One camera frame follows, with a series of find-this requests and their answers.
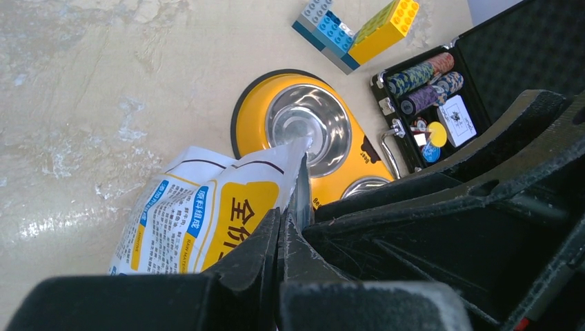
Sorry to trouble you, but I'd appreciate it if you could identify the toy brick stack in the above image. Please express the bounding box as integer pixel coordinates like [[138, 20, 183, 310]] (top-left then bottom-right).
[[292, 0, 420, 74]]

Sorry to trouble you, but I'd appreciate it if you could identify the pet food bag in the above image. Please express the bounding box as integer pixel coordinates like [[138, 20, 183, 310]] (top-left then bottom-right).
[[108, 138, 312, 276]]

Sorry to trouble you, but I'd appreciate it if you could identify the yellow double pet bowl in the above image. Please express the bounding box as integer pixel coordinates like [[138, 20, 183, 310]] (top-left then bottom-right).
[[230, 69, 395, 209]]

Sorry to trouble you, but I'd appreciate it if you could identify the yellow round chip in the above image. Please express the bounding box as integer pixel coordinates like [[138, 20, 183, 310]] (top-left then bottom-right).
[[427, 121, 448, 148]]

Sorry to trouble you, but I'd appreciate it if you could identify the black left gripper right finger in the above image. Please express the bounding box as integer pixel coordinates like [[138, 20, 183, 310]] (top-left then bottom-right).
[[277, 157, 472, 330]]

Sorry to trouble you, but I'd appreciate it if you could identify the white playing card box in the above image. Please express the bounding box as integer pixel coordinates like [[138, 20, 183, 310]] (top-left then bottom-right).
[[437, 95, 477, 147]]

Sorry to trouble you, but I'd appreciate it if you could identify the black poker chip case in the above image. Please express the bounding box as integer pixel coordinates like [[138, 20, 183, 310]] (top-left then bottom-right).
[[369, 0, 585, 174]]

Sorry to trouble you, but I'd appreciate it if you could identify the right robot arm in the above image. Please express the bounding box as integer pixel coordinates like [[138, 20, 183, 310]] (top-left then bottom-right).
[[303, 94, 584, 330]]

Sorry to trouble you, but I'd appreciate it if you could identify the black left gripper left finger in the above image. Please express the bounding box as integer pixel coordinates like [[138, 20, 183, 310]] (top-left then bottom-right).
[[8, 209, 281, 330]]

